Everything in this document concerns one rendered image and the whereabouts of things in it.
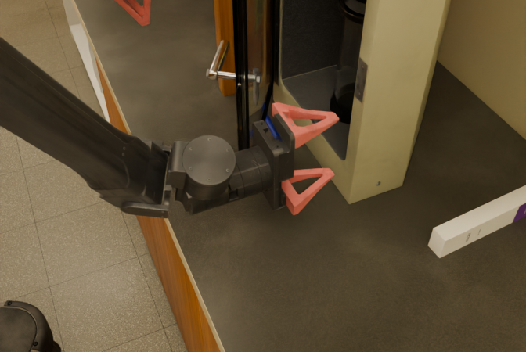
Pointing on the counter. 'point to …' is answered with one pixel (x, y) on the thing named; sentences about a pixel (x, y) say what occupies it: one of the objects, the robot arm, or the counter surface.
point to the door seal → (246, 43)
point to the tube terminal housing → (388, 73)
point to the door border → (243, 47)
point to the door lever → (220, 63)
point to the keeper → (361, 80)
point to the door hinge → (277, 19)
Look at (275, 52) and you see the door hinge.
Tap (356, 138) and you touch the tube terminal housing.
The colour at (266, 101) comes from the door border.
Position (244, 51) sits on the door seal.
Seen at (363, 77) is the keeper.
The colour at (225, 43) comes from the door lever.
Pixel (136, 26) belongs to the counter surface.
